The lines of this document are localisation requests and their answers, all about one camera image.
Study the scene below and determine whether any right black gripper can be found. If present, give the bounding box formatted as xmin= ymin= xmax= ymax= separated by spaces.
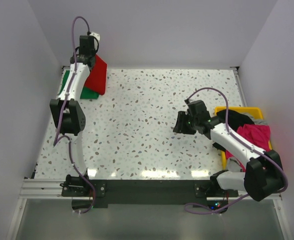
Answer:
xmin=173 ymin=111 xmax=198 ymax=135

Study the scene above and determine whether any red t shirt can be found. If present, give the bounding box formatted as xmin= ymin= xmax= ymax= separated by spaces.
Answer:
xmin=84 ymin=55 xmax=107 ymax=96

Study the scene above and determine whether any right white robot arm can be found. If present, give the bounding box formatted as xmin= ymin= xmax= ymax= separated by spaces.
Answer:
xmin=173 ymin=100 xmax=288 ymax=202

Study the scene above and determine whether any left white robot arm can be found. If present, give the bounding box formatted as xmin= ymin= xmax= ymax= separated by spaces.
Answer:
xmin=49 ymin=32 xmax=100 ymax=177

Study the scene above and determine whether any folded green t shirt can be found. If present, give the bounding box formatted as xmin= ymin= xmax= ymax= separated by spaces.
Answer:
xmin=59 ymin=70 xmax=100 ymax=100

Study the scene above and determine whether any black t shirt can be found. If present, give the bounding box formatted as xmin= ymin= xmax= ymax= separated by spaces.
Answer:
xmin=212 ymin=109 xmax=255 ymax=152

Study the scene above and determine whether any yellow plastic bin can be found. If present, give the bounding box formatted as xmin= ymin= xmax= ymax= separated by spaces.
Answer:
xmin=214 ymin=106 xmax=280 ymax=171

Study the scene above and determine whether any pink t shirt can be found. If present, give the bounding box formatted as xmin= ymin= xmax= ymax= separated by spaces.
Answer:
xmin=225 ymin=124 xmax=272 ymax=172

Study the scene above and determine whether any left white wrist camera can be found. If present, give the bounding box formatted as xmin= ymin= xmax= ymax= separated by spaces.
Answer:
xmin=90 ymin=31 xmax=100 ymax=42

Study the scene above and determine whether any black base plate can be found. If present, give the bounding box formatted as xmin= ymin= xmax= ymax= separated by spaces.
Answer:
xmin=60 ymin=176 xmax=238 ymax=210

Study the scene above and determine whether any aluminium table frame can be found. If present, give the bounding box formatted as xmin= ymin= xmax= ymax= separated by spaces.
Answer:
xmin=7 ymin=68 xmax=293 ymax=240

